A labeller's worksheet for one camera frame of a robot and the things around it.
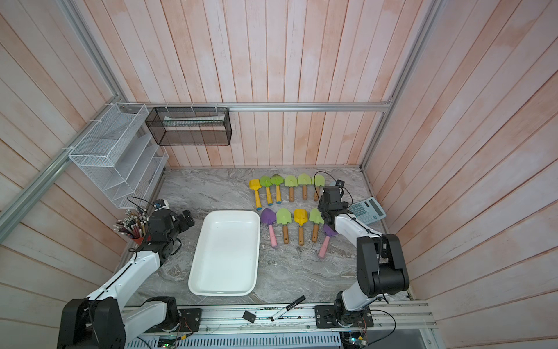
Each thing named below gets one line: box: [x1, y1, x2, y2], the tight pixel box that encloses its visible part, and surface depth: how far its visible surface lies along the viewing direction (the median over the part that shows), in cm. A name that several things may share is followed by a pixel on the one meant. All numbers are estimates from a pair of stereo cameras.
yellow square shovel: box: [249, 178, 263, 211], surface depth 112 cm
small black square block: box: [241, 309, 257, 324], surface depth 76 cm
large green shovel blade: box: [276, 207, 293, 245], surface depth 100 cm
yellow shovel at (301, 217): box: [292, 208, 309, 247], surface depth 99 cm
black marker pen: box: [270, 295, 306, 323], surface depth 77 cm
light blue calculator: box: [348, 197, 387, 225], surface depth 102 cm
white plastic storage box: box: [188, 210, 261, 297], surface depth 89 cm
